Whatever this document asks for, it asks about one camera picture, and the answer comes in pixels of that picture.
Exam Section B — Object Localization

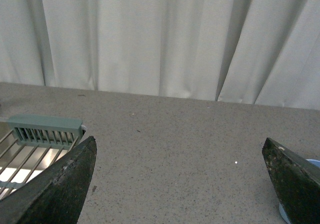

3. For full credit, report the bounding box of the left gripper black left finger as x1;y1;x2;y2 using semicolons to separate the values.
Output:
0;136;97;224

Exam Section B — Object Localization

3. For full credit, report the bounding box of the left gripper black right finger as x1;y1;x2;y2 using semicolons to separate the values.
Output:
262;137;320;224

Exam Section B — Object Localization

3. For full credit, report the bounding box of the light blue plastic cup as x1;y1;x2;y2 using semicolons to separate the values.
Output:
278;159;320;224

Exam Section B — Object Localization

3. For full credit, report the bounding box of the green dish drying rack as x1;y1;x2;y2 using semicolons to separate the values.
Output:
0;114;87;199

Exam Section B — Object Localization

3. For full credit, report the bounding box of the white pleated curtain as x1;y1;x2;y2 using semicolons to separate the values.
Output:
0;0;320;110

